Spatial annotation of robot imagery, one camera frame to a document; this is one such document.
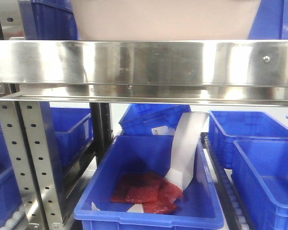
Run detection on pink bin with white lid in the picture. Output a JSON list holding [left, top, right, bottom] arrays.
[[72, 0, 260, 41]]

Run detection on tilted blue bin behind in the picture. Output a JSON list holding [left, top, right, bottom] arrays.
[[119, 103, 191, 136]]

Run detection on blue bin right rear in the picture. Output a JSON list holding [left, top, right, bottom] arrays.
[[208, 110, 288, 169]]

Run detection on stainless right shelf beam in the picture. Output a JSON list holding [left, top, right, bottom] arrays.
[[0, 40, 288, 106]]

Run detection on blue bin with red bags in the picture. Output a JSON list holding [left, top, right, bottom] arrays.
[[74, 136, 224, 230]]

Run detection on blue bin right front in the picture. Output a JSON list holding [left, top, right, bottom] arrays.
[[231, 140, 288, 230]]

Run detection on blue bin upper shelf left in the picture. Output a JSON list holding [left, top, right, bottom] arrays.
[[18, 0, 78, 40]]

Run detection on blue bin shelf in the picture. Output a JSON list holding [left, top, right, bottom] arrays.
[[248, 0, 288, 40], [18, 0, 78, 40]]

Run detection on blue bin upper shelf right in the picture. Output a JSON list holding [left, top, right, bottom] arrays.
[[248, 0, 288, 40]]

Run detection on white paper strip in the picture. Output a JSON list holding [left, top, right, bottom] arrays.
[[165, 112, 209, 190]]

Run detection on red plastic bags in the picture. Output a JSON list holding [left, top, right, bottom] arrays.
[[110, 172, 183, 214]]

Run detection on blue bin left of post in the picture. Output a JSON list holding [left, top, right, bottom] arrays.
[[50, 106, 94, 168]]

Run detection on perforated steel upright post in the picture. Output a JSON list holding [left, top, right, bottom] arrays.
[[0, 83, 65, 230]]

